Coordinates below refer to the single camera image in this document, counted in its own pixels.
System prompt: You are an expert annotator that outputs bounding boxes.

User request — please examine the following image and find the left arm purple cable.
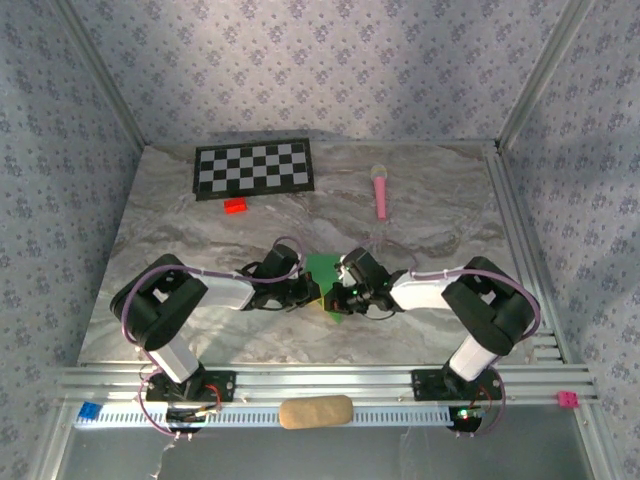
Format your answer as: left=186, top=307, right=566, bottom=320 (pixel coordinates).
left=122, top=235, right=307, bottom=442

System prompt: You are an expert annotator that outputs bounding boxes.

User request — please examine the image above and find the grey metal sheet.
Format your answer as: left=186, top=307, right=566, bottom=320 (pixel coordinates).
left=62, top=404, right=599, bottom=480

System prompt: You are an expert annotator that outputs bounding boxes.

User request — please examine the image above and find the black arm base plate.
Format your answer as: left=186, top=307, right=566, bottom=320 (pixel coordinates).
left=410, top=368, right=504, bottom=402
left=144, top=370, right=237, bottom=404

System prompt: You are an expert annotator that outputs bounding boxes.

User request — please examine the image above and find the white slotted cable duct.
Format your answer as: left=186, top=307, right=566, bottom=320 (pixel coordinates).
left=74, top=402, right=464, bottom=429

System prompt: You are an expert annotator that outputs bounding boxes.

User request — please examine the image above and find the aluminium side rail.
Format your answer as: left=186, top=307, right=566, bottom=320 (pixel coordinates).
left=482, top=141, right=571, bottom=364

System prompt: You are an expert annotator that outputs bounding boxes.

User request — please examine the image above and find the black white checkerboard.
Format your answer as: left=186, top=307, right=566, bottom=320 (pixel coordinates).
left=192, top=138, right=316, bottom=203

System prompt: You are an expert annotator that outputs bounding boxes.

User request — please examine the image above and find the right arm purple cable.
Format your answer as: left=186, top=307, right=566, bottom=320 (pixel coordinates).
left=349, top=238, right=542, bottom=441

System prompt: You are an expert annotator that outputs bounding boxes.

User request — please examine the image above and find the small black circuit board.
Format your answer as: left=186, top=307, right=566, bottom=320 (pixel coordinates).
left=447, top=404, right=485, bottom=434
left=164, top=404, right=224, bottom=435

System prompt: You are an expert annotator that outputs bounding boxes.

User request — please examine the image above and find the aluminium corner post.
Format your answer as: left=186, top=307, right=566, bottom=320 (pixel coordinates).
left=52, top=0, right=150, bottom=150
left=497, top=0, right=596, bottom=151

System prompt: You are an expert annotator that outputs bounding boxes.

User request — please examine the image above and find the green square paper sheet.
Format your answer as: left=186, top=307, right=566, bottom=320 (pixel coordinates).
left=303, top=253, right=347, bottom=326

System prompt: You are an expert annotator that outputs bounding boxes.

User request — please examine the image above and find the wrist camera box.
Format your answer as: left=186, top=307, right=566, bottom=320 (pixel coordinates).
left=337, top=246, right=382, bottom=284
left=260, top=243, right=302, bottom=282

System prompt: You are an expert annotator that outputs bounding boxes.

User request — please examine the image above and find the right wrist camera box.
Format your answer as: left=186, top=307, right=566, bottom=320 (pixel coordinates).
left=337, top=246, right=382, bottom=284

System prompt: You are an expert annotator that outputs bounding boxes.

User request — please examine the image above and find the pink toy microphone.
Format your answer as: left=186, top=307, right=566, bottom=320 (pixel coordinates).
left=369, top=164, right=390, bottom=222

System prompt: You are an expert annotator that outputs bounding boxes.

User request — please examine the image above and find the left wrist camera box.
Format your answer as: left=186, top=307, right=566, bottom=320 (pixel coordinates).
left=260, top=243, right=302, bottom=282

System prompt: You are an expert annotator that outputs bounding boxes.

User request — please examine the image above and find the long aluminium mounting rail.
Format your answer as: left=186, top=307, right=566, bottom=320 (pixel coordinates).
left=49, top=364, right=599, bottom=406

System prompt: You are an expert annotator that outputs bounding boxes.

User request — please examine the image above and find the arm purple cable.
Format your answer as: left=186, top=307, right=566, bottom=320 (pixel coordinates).
left=349, top=238, right=542, bottom=441
left=122, top=235, right=307, bottom=442

